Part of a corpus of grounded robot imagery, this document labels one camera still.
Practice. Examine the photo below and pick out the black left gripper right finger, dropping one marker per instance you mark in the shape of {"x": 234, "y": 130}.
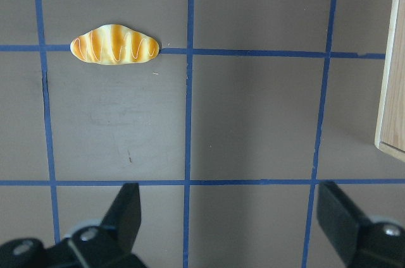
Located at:
{"x": 358, "y": 239}

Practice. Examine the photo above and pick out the wooden drawer cabinet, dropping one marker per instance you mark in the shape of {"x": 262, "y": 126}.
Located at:
{"x": 389, "y": 134}

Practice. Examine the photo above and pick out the toy bread loaf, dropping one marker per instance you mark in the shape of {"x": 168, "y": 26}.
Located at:
{"x": 114, "y": 44}

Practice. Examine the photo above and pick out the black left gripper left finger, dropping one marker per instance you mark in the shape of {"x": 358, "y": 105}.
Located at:
{"x": 110, "y": 243}

